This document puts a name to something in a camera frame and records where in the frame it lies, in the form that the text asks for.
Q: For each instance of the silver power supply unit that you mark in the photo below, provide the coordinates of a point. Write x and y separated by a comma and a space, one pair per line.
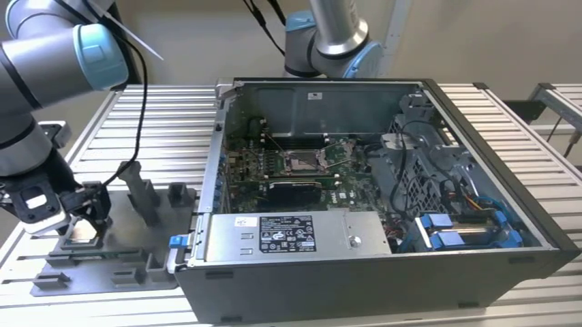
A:
228, 245

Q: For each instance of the CPU socket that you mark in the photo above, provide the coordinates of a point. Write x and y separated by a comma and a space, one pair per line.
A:
302, 163

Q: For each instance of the grey perforated disk bay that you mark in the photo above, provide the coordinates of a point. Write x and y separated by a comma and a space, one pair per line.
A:
423, 184

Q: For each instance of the green motherboard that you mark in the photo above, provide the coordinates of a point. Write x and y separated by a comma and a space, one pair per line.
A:
354, 184

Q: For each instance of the slatted metal side table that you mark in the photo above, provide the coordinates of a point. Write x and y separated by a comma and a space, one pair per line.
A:
560, 98

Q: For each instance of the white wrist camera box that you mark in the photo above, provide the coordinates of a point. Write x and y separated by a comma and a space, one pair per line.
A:
46, 223

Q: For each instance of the black open PC case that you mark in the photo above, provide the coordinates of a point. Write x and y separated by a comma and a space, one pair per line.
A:
318, 293

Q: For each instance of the blue plastic case latch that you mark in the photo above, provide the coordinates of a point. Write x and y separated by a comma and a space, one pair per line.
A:
178, 241

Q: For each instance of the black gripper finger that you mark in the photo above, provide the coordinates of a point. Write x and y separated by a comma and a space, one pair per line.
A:
73, 204
101, 204

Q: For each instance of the small grey wrist bracket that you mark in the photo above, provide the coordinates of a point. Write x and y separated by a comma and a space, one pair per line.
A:
57, 133

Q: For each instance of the black graphics card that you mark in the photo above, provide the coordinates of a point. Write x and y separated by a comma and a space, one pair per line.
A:
292, 195

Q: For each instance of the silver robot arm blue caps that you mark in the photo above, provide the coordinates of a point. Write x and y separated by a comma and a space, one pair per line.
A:
46, 68

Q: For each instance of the grey plastic parts rack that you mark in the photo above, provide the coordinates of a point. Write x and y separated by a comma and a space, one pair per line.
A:
128, 231

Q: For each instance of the RAM slot with stick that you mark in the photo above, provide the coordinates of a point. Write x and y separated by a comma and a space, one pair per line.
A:
301, 176

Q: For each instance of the silver case corner latch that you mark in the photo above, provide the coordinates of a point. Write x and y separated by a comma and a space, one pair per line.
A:
225, 86

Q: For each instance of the black block between tables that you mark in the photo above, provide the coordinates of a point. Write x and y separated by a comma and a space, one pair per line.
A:
523, 109

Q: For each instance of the black RAM slot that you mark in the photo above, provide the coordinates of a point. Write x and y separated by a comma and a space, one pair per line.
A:
296, 137
296, 144

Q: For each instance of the CPU silver square plate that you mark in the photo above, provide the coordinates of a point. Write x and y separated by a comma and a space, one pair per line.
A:
85, 231

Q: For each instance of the blue disk carrier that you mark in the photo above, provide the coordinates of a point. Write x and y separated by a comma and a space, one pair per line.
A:
448, 239
437, 220

